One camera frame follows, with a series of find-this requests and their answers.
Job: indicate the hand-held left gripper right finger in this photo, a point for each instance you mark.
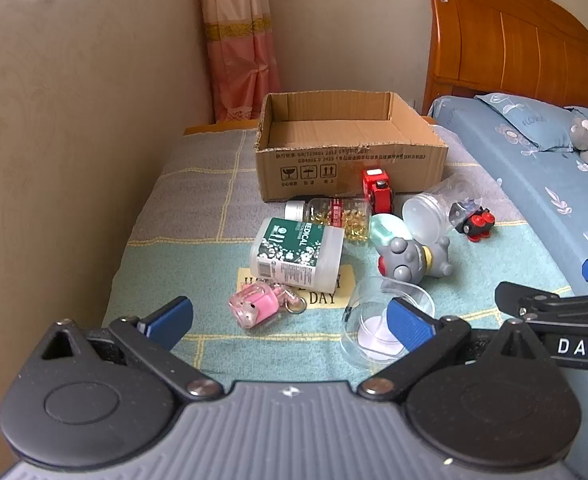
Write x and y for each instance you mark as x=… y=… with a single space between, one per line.
x=408 y=325

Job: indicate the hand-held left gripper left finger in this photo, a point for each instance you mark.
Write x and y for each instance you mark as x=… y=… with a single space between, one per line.
x=169 y=317

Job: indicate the clear round container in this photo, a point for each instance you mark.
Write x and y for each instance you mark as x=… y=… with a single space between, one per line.
x=368 y=310

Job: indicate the grey elephant toy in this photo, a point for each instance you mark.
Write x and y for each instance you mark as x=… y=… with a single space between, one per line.
x=403 y=260

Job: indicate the frosted plastic cup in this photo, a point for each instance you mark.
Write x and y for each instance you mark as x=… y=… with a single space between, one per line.
x=423 y=212

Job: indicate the white green-label bottle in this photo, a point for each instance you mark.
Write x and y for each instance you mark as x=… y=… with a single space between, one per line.
x=299 y=255

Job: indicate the clear capsule bottle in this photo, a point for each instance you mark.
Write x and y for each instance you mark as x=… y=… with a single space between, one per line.
x=339 y=215

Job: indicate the cardboard box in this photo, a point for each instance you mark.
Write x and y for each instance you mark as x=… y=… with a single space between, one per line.
x=353 y=170

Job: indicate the black toy train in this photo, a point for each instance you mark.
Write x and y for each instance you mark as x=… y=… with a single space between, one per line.
x=476 y=225

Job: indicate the red toy car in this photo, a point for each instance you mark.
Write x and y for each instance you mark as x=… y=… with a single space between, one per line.
x=376 y=187

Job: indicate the blue floral pillow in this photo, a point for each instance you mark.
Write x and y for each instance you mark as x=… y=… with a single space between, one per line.
x=528 y=120

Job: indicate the wooden headboard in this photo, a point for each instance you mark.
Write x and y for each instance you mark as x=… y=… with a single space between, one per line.
x=498 y=40

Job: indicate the pink curtain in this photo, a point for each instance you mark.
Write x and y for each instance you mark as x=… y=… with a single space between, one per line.
x=239 y=60

